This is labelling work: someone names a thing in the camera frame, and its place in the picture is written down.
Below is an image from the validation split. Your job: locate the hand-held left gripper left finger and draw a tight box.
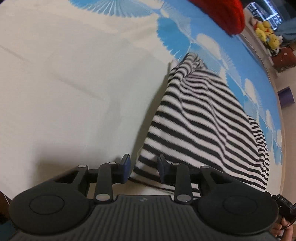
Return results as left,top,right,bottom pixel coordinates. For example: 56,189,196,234
54,153,131,204

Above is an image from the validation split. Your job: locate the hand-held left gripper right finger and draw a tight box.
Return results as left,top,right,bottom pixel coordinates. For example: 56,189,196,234
157,153,234,205

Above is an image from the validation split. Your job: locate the striped hooded top white vest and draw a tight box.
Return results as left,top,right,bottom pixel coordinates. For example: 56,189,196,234
128,52,270,200

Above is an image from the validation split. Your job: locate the person's right hand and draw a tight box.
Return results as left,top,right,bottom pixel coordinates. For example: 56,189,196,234
270,219,295,241

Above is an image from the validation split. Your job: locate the blue leaf print bedsheet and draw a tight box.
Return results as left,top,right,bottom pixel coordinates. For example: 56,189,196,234
0,0,284,200

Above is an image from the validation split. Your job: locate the purple box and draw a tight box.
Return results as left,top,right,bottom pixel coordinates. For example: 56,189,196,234
277,87,295,107

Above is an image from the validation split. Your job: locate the dark red cushion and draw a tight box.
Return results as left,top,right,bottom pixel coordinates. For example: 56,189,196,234
271,46,296,73

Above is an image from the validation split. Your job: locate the red folded blanket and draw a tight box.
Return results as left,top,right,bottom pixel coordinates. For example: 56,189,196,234
187,0,246,36

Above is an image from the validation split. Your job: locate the yellow duck plush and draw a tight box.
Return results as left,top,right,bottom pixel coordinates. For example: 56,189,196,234
266,32,282,49
253,20,271,42

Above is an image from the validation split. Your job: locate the window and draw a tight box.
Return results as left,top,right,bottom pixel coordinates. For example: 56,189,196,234
246,2,284,31

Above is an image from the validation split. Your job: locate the wooden bed frame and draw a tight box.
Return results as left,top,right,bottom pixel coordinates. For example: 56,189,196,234
268,70,287,190

